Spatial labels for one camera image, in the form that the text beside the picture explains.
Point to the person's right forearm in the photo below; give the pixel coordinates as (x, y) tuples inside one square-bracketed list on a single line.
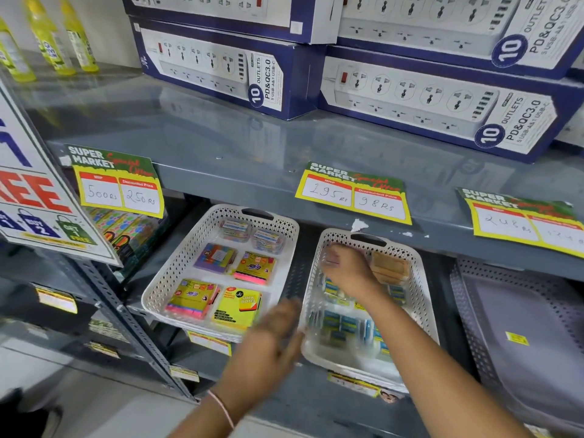
[(433, 378)]

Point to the person's right hand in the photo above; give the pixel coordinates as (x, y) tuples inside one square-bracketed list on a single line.
[(351, 271)]

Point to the grey metal shelf rack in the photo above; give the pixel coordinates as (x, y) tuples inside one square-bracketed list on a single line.
[(228, 150)]

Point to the clear box of sticky flags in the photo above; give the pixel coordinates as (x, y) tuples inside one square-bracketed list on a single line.
[(268, 241), (235, 231)]

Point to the yellow shelf label with picture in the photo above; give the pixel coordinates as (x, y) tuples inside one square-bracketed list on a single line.
[(360, 386)]

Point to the person's left fingers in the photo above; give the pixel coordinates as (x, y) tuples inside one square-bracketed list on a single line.
[(285, 321)]

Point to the person's left forearm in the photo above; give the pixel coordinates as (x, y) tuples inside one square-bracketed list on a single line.
[(205, 419)]

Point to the white perforated plastic basket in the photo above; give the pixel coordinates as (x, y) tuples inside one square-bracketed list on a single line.
[(413, 291), (200, 232)]

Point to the small yellow sticker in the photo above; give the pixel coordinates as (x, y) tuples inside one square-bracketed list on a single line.
[(517, 338)]

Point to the yellow red sticky notes pack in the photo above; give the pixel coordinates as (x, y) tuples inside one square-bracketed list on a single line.
[(236, 309)]

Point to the white promotional sign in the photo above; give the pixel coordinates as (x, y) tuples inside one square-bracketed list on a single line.
[(36, 200)]

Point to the brown packet stack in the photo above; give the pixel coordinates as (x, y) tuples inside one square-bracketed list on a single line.
[(390, 268)]

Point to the torn white paper scrap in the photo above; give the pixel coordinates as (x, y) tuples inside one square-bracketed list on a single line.
[(358, 225)]

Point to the pile of blue staple boxes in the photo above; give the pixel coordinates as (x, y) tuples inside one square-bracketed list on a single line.
[(342, 323)]

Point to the yellow green price tag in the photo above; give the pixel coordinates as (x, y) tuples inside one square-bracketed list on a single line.
[(118, 191), (524, 223), (356, 196)]

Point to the yellow liquid bottle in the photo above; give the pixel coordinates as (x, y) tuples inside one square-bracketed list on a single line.
[(13, 59), (48, 40), (80, 43)]

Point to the grey perforated plastic basket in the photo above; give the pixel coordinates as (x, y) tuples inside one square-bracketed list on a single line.
[(538, 360)]

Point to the yellow pink sticky note pack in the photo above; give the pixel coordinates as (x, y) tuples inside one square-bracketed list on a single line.
[(255, 268)]

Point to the blue power strip box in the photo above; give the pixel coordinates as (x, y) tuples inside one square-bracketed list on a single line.
[(301, 13), (538, 36), (292, 82), (438, 100)]

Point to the large yellow pink sticky pack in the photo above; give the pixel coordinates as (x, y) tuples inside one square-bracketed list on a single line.
[(191, 298)]

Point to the colourful patterned packages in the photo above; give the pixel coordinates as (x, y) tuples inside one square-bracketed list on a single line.
[(127, 232)]

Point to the person's right fingers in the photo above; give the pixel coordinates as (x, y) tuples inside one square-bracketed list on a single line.
[(332, 262)]

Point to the purple sticky note pack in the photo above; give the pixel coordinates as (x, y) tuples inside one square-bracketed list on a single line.
[(215, 258)]

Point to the person's left hand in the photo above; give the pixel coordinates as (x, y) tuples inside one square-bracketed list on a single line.
[(262, 360)]

